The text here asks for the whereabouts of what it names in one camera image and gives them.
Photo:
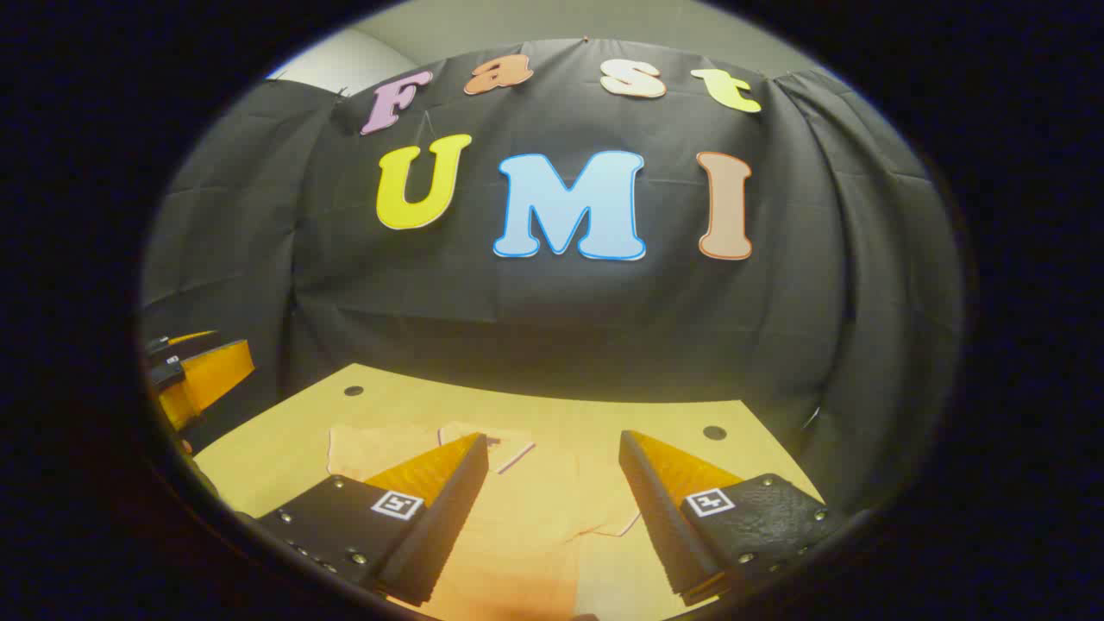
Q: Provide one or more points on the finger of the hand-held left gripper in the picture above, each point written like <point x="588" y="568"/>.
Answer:
<point x="211" y="375"/>
<point x="164" y="347"/>

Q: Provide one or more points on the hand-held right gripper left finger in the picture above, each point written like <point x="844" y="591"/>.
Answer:
<point x="448" y="526"/>

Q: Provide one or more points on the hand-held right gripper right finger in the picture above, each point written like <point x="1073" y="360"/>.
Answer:
<point x="660" y="526"/>

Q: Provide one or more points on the orange T-shirt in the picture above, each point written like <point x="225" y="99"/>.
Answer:
<point x="526" y="517"/>

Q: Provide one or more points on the black backdrop cloth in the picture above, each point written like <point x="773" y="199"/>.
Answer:
<point x="561" y="319"/>

